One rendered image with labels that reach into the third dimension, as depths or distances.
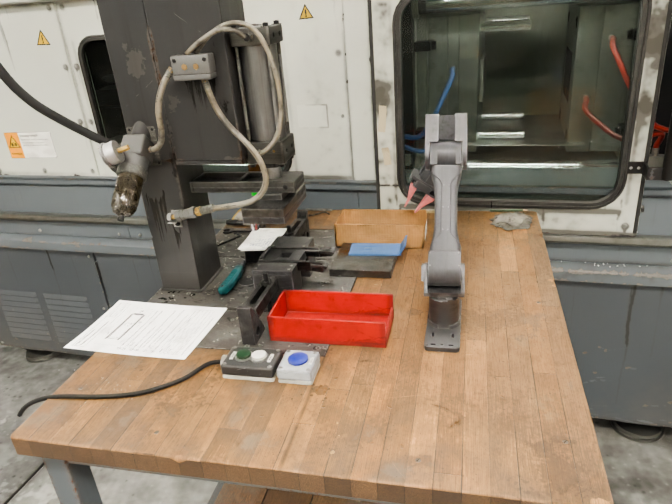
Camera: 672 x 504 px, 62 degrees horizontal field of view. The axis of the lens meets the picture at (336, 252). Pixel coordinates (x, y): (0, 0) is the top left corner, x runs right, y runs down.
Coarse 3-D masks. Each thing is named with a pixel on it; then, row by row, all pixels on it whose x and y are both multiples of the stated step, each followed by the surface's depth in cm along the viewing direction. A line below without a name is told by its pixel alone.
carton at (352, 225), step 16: (336, 224) 158; (352, 224) 157; (368, 224) 156; (384, 224) 155; (400, 224) 155; (416, 224) 166; (336, 240) 161; (352, 240) 160; (368, 240) 158; (384, 240) 157; (400, 240) 156; (416, 240) 155
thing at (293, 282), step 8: (304, 256) 140; (296, 272) 134; (304, 272) 145; (312, 272) 147; (256, 280) 133; (280, 280) 132; (288, 280) 131; (296, 280) 134; (280, 288) 133; (288, 288) 132; (296, 288) 134
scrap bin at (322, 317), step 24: (288, 312) 129; (312, 312) 128; (336, 312) 127; (360, 312) 125; (384, 312) 124; (288, 336) 118; (312, 336) 117; (336, 336) 115; (360, 336) 114; (384, 336) 113
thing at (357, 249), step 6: (354, 246) 155; (360, 246) 154; (366, 246) 154; (372, 246) 154; (378, 246) 154; (384, 246) 153; (390, 246) 153; (396, 246) 153; (402, 246) 149; (354, 252) 151; (360, 252) 151; (366, 252) 151; (372, 252) 150; (378, 252) 150; (384, 252) 150; (390, 252) 150; (396, 252) 149
